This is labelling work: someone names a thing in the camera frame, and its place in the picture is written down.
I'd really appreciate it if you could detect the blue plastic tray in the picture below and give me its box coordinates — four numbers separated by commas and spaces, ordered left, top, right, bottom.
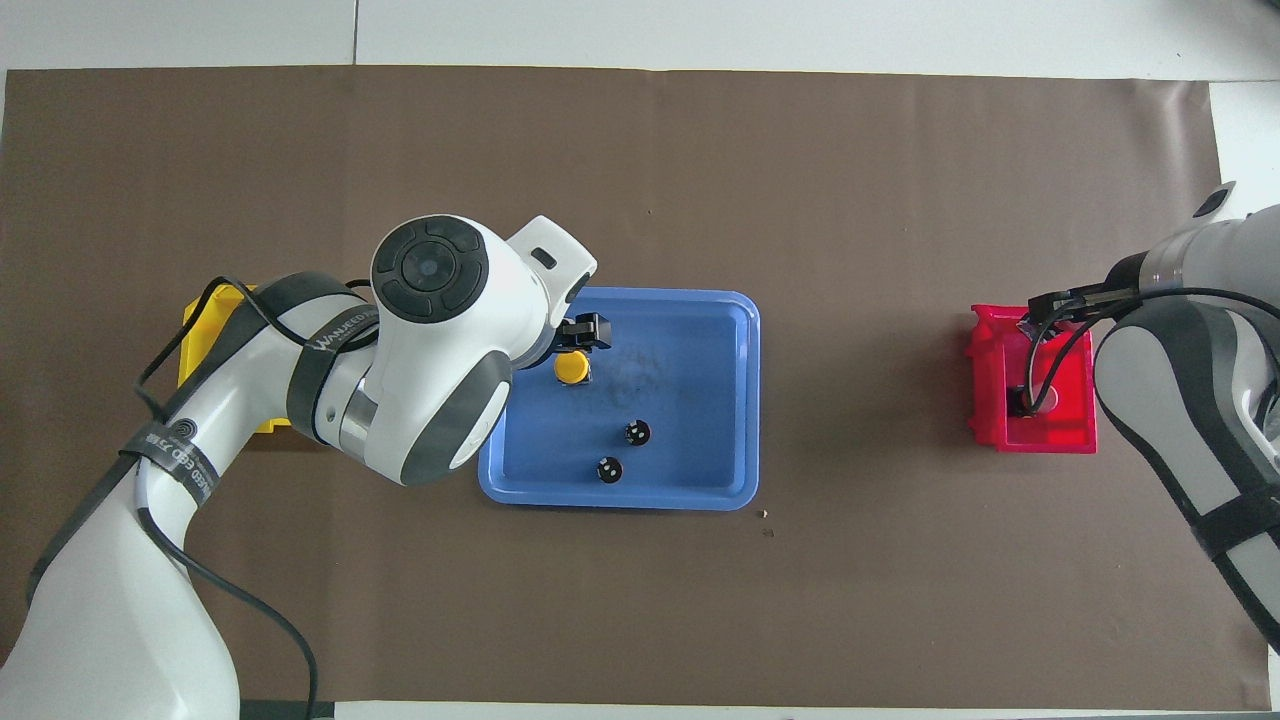
478, 287, 761, 512

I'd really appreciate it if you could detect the yellow plastic storage bin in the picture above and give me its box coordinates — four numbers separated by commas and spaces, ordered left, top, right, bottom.
178, 283, 296, 433

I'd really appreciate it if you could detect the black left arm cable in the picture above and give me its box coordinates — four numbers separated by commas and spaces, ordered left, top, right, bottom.
135, 275, 319, 720

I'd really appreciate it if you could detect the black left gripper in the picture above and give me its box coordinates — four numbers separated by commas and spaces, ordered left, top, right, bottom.
548, 312, 613, 353

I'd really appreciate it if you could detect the brown paper table mat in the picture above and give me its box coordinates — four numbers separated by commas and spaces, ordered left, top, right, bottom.
0, 65, 1271, 711

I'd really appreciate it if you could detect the red plastic storage bin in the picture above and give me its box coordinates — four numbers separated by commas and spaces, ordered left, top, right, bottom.
965, 304, 1098, 455

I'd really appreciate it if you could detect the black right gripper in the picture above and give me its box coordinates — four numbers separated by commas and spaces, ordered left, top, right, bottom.
1028, 255, 1151, 324

